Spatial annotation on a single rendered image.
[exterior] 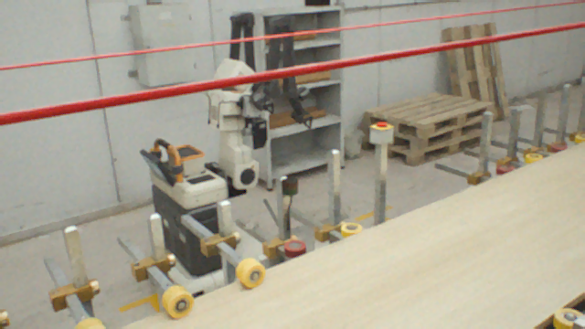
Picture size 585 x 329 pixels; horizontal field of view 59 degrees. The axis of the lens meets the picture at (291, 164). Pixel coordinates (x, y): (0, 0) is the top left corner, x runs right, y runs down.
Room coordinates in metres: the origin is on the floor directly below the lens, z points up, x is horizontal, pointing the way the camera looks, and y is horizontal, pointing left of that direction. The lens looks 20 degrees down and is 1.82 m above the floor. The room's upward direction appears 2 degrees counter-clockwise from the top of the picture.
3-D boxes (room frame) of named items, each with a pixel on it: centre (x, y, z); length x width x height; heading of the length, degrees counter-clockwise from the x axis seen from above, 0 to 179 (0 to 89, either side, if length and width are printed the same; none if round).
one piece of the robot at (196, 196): (2.77, 0.57, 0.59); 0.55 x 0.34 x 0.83; 34
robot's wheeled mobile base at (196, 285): (2.82, 0.50, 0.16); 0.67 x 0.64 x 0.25; 124
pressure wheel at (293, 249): (1.67, 0.00, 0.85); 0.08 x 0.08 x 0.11
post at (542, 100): (2.80, -1.40, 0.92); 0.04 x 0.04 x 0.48; 35
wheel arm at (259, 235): (1.83, 0.11, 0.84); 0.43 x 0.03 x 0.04; 35
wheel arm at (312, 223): (1.96, -0.11, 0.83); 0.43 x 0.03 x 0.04; 35
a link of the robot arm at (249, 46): (3.26, 0.23, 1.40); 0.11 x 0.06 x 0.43; 34
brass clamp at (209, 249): (1.64, 0.26, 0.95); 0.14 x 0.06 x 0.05; 125
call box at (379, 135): (2.09, -0.38, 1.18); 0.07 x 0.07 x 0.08; 35
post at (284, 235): (1.80, 0.04, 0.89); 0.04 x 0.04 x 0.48; 35
